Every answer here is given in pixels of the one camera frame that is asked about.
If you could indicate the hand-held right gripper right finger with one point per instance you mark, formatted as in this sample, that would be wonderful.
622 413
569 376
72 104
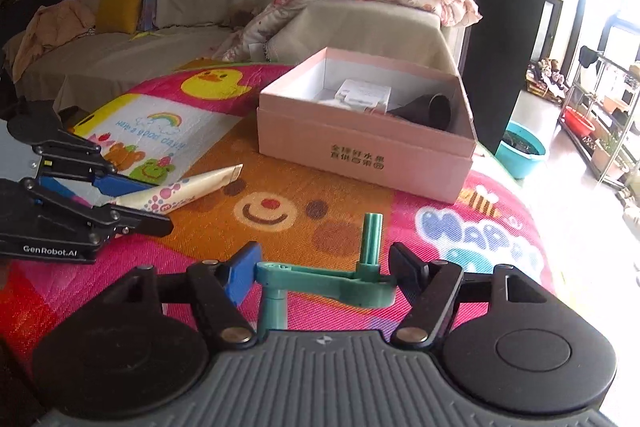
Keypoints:
407 268

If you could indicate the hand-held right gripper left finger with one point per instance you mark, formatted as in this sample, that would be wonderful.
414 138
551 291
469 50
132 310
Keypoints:
242 274

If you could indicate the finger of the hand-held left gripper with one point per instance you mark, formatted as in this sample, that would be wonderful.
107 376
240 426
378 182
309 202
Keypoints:
142 223
122 185

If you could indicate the cream lotion tube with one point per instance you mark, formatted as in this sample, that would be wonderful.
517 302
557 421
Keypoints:
200 187

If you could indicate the pink cardboard box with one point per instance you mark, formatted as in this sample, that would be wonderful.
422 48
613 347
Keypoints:
350 142

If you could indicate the small white box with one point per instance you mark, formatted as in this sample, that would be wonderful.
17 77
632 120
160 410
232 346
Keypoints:
367 92

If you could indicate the colourful cartoon play mat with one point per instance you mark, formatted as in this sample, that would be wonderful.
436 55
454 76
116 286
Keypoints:
300 177

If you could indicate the teal plastic basin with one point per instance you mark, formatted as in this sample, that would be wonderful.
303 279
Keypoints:
522 162

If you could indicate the black funnel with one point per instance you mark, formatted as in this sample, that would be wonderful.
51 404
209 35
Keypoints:
430 109

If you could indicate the yellow cushion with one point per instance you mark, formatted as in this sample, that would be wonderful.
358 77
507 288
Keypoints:
117 12

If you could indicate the pink cloth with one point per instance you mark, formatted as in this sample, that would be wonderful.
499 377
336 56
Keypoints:
50 27

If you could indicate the red plastic basin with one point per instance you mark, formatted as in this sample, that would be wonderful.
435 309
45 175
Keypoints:
580 122

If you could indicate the potted plant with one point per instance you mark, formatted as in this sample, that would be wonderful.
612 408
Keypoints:
610 152

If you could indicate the pile of shoes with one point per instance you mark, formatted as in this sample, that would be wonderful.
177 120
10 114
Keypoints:
545 77

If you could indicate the beige sofa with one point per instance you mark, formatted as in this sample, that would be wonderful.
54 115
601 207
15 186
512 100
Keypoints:
350 27

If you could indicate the metal shelf rack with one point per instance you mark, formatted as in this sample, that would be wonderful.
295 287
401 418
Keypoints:
612 59

